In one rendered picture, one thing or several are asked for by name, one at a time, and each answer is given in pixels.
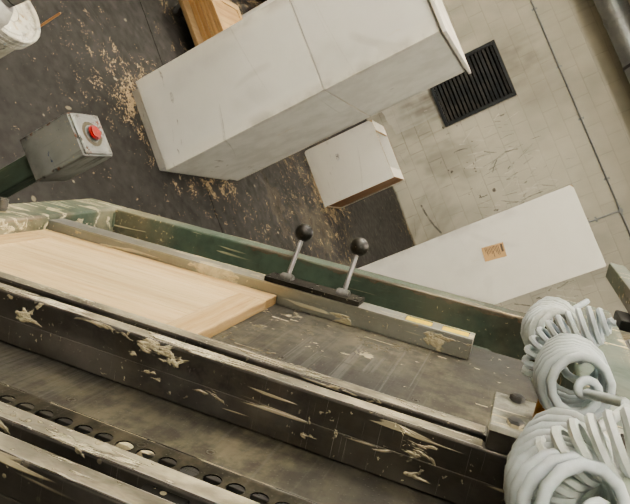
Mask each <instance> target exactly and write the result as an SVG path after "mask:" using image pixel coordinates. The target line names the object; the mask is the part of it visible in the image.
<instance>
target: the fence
mask: <svg viewBox="0 0 630 504"><path fill-rule="evenodd" d="M48 230H52V231H55V232H59V233H62V234H66V235H69V236H73V237H76V238H80V239H83V240H87V241H90V242H93V243H97V244H100V245H104V246H107V247H111V248H114V249H118V250H121V251H125V252H128V253H132V254H135V255H139V256H142V257H146V258H149V259H153V260H156V261H159V262H163V263H166V264H170V265H173V266H177V267H180V268H184V269H187V270H191V271H194V272H198V273H201V274H205V275H208V276H212V277H215V278H219V279H222V280H225V281H229V282H232V283H236V284H239V285H243V286H246V287H250V288H253V289H257V290H260V291H264V292H267V293H271V294H274V295H277V299H276V304H278V305H281V306H285V307H288V308H291V309H295V310H298V311H302V312H305V313H309V314H312V315H315V316H319V317H322V318H326V319H329V320H332V321H336V322H339V323H343V324H346V325H350V326H353V327H356V328H360V329H363V330H367V331H370V332H374V333H377V334H380V335H384V336H387V337H391V338H394V339H397V340H401V341H404V342H408V343H411V344H415V345H418V346H421V347H425V348H428V349H432V350H435V351H439V352H442V353H445V354H449V355H452V356H456V357H459V358H462V359H466V360H468V358H469V356H470V353H471V349H472V345H473V341H474V337H475V333H473V332H469V331H466V330H462V329H458V328H455V327H451V326H448V325H444V324H441V323H437V322H433V321H430V320H426V319H423V318H419V317H415V316H412V315H408V314H405V313H401V312H398V311H394V310H390V309H387V308H383V307H380V306H376V305H372V304H369V303H365V302H363V303H362V304H361V305H360V306H358V307H357V306H353V305H349V304H346V303H342V302H339V301H335V300H332V299H328V298H325V297H321V296H318V295H314V294H311V293H307V292H303V291H300V290H296V289H293V288H289V287H286V286H282V285H279V284H275V283H272V282H268V281H265V280H264V277H265V274H262V273H258V272H254V271H251V270H247V269H244V268H240V267H236V266H233V265H229V264H226V263H222V262H219V261H215V260H211V259H208V258H204V257H201V256H197V255H193V254H190V253H186V252H183V251H179V250H176V249H172V248H168V247H165V246H161V245H158V244H154V243H151V242H147V241H143V240H140V239H136V238H133V237H129V236H125V235H122V234H118V233H115V232H111V231H108V230H104V229H100V228H97V227H93V226H90V225H86V224H83V223H79V222H75V221H72V220H68V219H65V218H62V219H52V220H48ZM407 316H410V317H413V318H417V319H420V320H424V321H428V322H431V323H433V324H432V326H428V325H424V324H421V323H417V322H413V321H410V320H406V317H407ZM443 326H445V327H449V328H453V329H456V330H460V331H463V332H467V333H469V337H467V336H463V335H460V334H456V333H452V332H449V331H445V330H442V328H443Z"/></svg>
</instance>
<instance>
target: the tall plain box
mask: <svg viewBox="0 0 630 504"><path fill-rule="evenodd" d="M464 69H465V70H466V71H467V73H468V74H471V70H470V68H469V66H468V63H467V61H466V58H465V56H464V53H463V51H462V48H461V46H460V44H459V41H458V39H457V36H456V34H455V31H454V29H453V27H452V24H451V22H450V19H449V17H448V14H447V12H446V9H445V7H444V5H443V2H442V0H275V1H273V2H271V3H269V4H268V5H266V6H264V7H263V8H261V9H259V10H257V11H256V12H254V13H252V14H251V15H249V16H247V17H245V18H244V19H242V20H240V21H239V22H237V23H235V24H233V25H232V26H230V27H228V28H227V29H225V30H223V31H221V32H220V33H218V34H216V35H215V36H213V37H211V38H210V39H208V40H206V41H204V42H203V43H201V44H199V45H198V46H196V47H194V48H192V49H191V50H189V51H187V52H186V53H184V54H182V55H180V56H179V57H177V58H175V59H174V60H172V61H170V62H168V63H167V64H165V65H163V66H162V67H160V68H158V69H156V70H155V71H153V72H151V73H150V74H148V75H146V76H144V77H143V78H141V79H139V80H138V81H136V85H137V87H138V89H136V90H134V91H132V93H133V96H134V99H135V102H136V105H137V108H138V110H139V113H140V116H141V119H142V122H143V125H144V128H145V130H146V133H147V136H148V139H149V142H150V145H151V147H152V150H153V153H154V156H155V159H156V162H157V165H158V167H159V170H160V171H166V172H173V173H180V174H187V175H194V176H200V177H207V178H214V179H221V180H229V179H230V180H236V181H238V180H240V179H242V178H244V177H247V176H249V175H251V174H253V173H255V172H257V171H259V170H261V169H263V168H265V167H267V166H269V165H271V164H274V163H276V162H278V161H280V160H282V159H284V158H286V157H288V156H290V155H292V154H294V153H296V152H298V151H301V150H303V149H305V148H307V147H309V146H311V145H313V144H315V143H317V142H319V141H321V140H323V139H325V138H327V137H330V136H332V135H334V134H336V133H338V132H340V131H342V130H344V129H346V128H348V127H350V126H352V125H354V124H357V123H359V122H361V121H363V120H365V119H367V118H369V117H370V116H371V117H372V116H374V115H376V114H378V113H380V112H382V111H384V110H386V109H388V108H390V107H392V106H394V105H397V104H399V103H401V102H403V101H405V100H407V99H409V98H411V97H413V96H415V95H417V94H419V93H421V92H424V91H426V90H428V89H430V88H432V87H434V86H436V85H438V84H440V83H442V82H444V81H446V80H448V79H451V78H453V77H455V76H457V75H459V74H461V73H463V72H465V71H464ZM369 115H370V116H369Z"/></svg>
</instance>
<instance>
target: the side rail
mask: <svg viewBox="0 0 630 504"><path fill-rule="evenodd" d="M115 213H116V216H115V223H114V227H113V232H115V233H118V234H122V235H125V236H129V237H133V238H136V239H140V240H143V241H147V242H151V243H154V244H158V245H161V246H165V247H168V248H172V249H176V250H179V251H183V252H186V253H190V254H193V255H197V256H201V257H204V258H208V259H211V260H215V261H219V262H222V263H226V264H230V265H234V266H237V267H241V268H244V269H248V270H251V271H254V272H258V273H262V274H265V275H268V274H270V273H273V272H275V273H279V274H281V273H282V272H285V273H287V270H288V268H289V265H290V262H291V260H292V257H293V254H294V252H293V251H289V250H286V249H282V248H278V247H274V246H270V245H267V244H263V243H259V242H255V241H252V240H248V239H244V238H240V237H236V236H233V235H229V234H225V233H221V232H217V231H214V230H210V229H206V228H202V227H199V226H195V225H191V224H187V223H183V222H180V221H176V220H172V219H168V218H165V217H161V216H157V215H153V214H149V213H146V212H142V211H138V210H134V209H130V208H124V209H116V211H115ZM349 268H350V266H346V265H342V264H339V263H335V262H331V261H327V260H323V259H320V258H316V257H312V256H308V255H304V254H301V253H299V255H298V258H297V260H296V263H295V266H294V268H293V271H292V275H294V277H295V278H297V279H301V280H304V281H308V282H311V283H315V284H319V285H322V286H326V287H329V288H333V289H337V288H343V285H344V282H345V279H346V276H347V274H348V271H349ZM347 290H350V292H351V294H355V295H358V296H362V297H365V300H364V302H365V303H369V304H372V305H376V306H380V307H383V308H387V309H390V310H394V311H398V312H401V313H405V314H408V315H412V316H415V317H419V318H423V319H426V320H430V321H433V322H437V323H441V324H444V325H448V326H451V327H455V328H458V329H462V330H466V331H469V332H473V333H475V337H474V341H473V345H476V346H480V347H483V348H487V349H489V350H491V352H494V353H498V354H501V355H505V356H508V357H512V358H515V359H519V360H522V357H523V356H524V355H526V353H525V351H524V347H525V345H524V343H523V340H522V338H521V335H520V332H521V322H522V319H523V317H524V316H525V314H526V313H524V312H520V311H516V310H512V309H509V308H505V307H501V306H497V305H494V304H490V303H486V302H482V301H478V300H475V299H471V298H467V297H463V296H460V295H456V294H452V293H448V292H444V291H441V290H437V289H433V288H429V287H425V286H422V285H418V284H414V283H410V282H407V281H403V280H399V279H395V278H391V277H388V276H384V275H380V274H376V273H373V272H369V271H365V270H361V269H357V268H355V269H354V272H353V274H352V277H351V280H350V283H349V286H348V289H347Z"/></svg>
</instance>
